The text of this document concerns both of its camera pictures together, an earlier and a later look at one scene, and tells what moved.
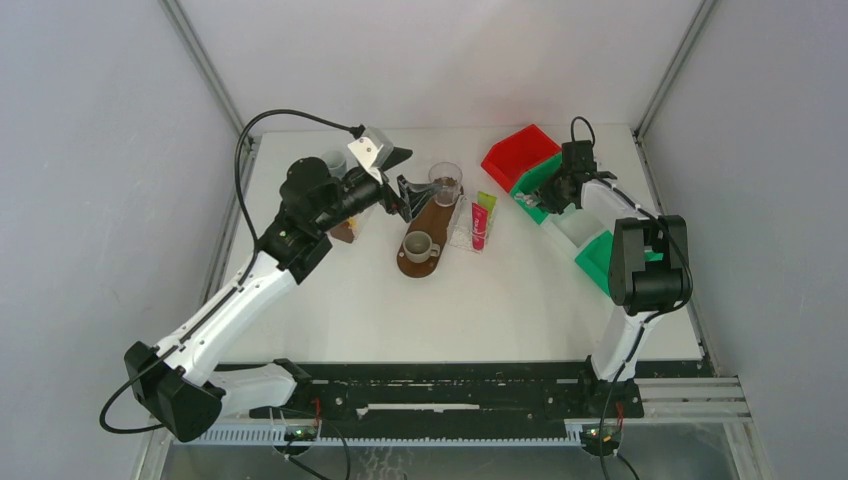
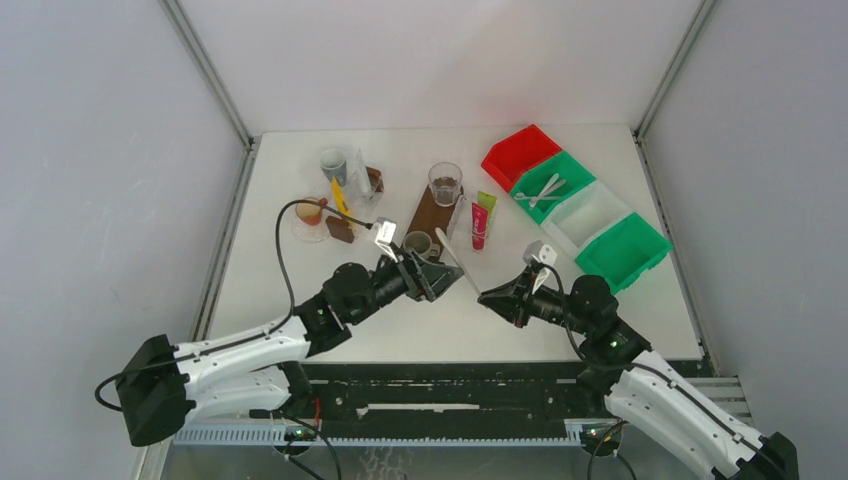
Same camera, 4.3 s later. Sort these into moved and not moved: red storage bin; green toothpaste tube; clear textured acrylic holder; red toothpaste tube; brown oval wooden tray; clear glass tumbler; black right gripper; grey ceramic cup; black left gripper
Moved: clear textured acrylic holder; black right gripper; black left gripper
Not moved: brown oval wooden tray; clear glass tumbler; red toothpaste tube; grey ceramic cup; green toothpaste tube; red storage bin
